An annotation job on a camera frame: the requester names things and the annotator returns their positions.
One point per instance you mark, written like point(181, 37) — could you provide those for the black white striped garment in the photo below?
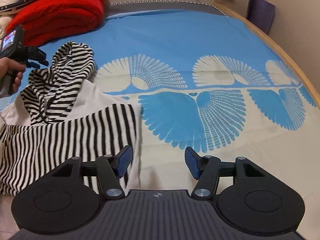
point(60, 115)

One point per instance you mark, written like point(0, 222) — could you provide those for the blue patterned bed sheet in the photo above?
point(207, 82)

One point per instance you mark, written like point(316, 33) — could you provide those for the purple bag by wall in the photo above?
point(261, 13)

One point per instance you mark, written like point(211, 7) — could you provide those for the person's left hand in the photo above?
point(15, 70)

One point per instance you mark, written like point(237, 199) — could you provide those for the grey mattress edge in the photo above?
point(135, 7)

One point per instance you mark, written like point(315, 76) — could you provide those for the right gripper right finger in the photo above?
point(207, 170)

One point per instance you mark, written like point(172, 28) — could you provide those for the wooden bed frame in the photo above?
point(276, 48)

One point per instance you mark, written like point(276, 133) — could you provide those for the red folded blanket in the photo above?
point(48, 20)

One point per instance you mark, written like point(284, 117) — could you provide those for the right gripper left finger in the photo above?
point(108, 169)

